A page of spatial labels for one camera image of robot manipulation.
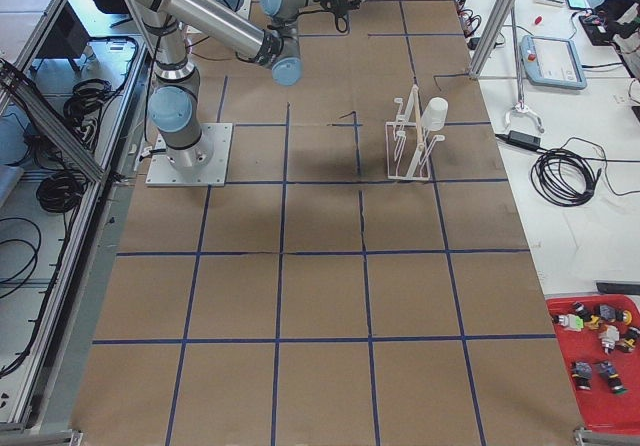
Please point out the white ikea cup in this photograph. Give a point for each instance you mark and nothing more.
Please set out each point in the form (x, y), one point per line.
(434, 116)

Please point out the metal reacher grabber tool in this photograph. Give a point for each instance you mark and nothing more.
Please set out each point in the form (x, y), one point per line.
(520, 108)

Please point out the robot teach pendant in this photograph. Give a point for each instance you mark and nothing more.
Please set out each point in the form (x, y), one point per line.
(552, 62)

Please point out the black power adapter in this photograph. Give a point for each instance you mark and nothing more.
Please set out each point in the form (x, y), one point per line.
(524, 141)

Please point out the red parts tray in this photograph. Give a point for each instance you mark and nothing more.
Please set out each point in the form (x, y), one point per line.
(599, 341)

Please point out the white wire cup rack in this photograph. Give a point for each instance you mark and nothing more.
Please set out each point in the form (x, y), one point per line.
(408, 146)

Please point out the aluminium frame post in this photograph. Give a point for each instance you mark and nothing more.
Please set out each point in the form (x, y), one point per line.
(489, 35)

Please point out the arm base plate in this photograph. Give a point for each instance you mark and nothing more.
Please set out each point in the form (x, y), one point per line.
(204, 164)

